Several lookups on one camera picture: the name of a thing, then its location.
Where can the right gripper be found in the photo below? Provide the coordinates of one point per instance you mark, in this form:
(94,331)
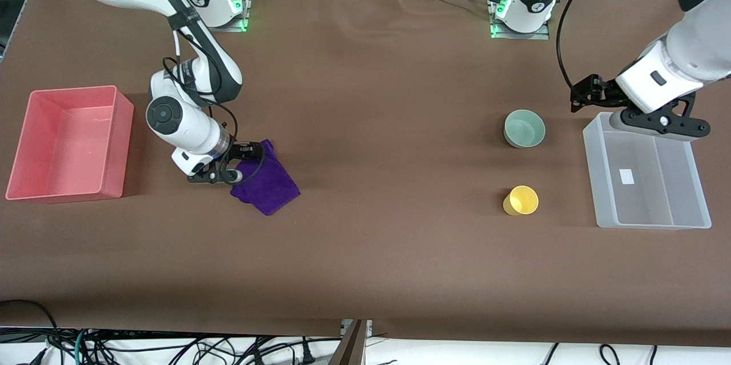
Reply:
(242,152)

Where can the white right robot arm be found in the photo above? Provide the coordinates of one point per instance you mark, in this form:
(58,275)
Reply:
(183,119)

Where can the pink plastic bin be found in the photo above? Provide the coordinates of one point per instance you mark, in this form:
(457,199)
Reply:
(63,148)

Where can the yellow cup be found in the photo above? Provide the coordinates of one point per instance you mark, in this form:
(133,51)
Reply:
(522,201)

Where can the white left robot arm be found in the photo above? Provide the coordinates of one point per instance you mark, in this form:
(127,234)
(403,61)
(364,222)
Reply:
(697,45)

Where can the wooden beam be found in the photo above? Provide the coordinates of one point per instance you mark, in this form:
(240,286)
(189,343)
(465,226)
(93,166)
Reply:
(351,351)

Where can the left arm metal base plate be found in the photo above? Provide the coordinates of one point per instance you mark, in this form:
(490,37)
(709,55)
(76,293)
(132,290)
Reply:
(542,35)

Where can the white paper label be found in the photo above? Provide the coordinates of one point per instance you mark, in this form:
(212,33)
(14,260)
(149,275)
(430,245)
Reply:
(627,176)

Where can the purple cloth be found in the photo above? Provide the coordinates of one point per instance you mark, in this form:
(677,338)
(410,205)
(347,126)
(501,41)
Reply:
(271,185)

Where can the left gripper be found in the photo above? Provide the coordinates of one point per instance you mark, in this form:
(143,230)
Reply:
(601,92)

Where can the clear plastic bin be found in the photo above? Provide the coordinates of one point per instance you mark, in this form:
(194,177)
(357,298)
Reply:
(657,199)

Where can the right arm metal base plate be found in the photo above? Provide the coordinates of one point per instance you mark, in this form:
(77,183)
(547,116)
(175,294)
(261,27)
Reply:
(228,25)

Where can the metal bracket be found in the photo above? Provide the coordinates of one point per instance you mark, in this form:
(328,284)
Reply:
(368,328)

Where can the green bowl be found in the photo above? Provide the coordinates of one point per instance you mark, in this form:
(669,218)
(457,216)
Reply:
(524,128)

